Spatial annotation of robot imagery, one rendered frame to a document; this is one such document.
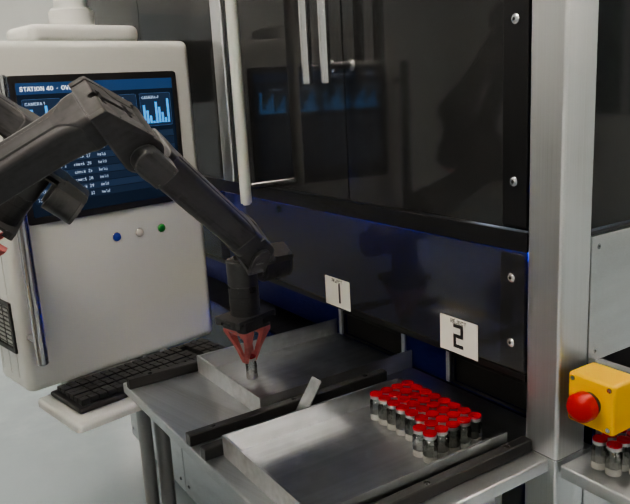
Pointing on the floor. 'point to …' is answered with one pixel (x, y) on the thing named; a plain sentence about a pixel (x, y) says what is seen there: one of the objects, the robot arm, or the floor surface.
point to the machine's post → (559, 232)
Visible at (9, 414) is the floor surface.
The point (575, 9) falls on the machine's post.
